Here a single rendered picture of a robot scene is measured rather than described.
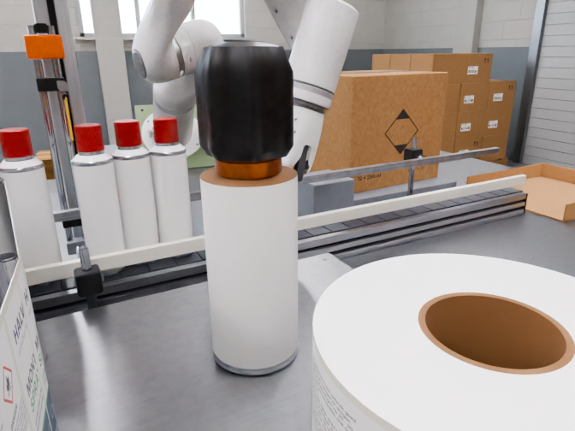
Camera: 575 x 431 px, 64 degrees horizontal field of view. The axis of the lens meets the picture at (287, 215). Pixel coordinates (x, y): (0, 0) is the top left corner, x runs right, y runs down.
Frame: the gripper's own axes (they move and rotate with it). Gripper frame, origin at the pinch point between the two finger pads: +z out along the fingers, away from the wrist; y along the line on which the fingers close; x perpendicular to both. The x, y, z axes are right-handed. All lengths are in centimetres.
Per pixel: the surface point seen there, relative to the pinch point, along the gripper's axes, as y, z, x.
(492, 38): -316, -181, 394
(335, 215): 4.3, 0.0, 9.8
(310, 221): 4.3, 1.9, 5.1
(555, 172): -9, -22, 88
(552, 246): 20, -5, 48
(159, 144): 0.3, -3.9, -20.7
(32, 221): 2.1, 9.4, -34.2
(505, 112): -234, -92, 354
